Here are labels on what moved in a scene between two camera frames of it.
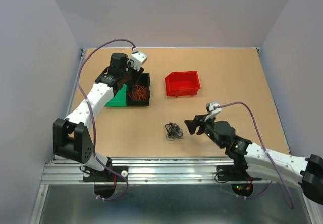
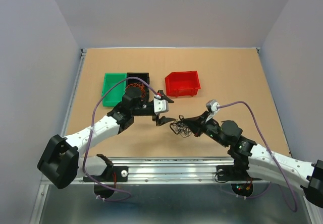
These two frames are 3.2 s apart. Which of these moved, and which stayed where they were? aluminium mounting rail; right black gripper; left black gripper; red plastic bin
Moved: left black gripper
Stayed: aluminium mounting rail; red plastic bin; right black gripper
